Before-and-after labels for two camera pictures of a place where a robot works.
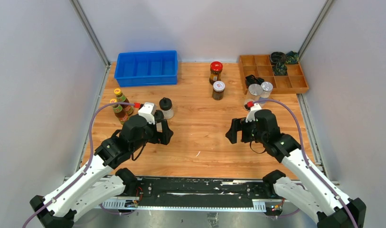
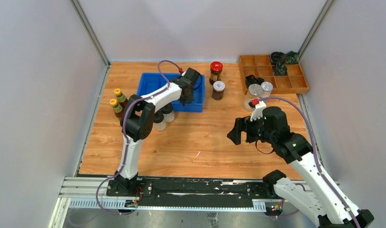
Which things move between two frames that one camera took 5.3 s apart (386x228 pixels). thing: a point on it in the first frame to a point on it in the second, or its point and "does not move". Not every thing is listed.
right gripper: [239, 124] does not move
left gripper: [163, 137] to [190, 99]
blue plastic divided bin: [153, 68] to [149, 83]
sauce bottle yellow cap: [120, 98] does not move
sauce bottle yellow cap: [118, 112] does not move
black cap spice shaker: [165, 104] does not move
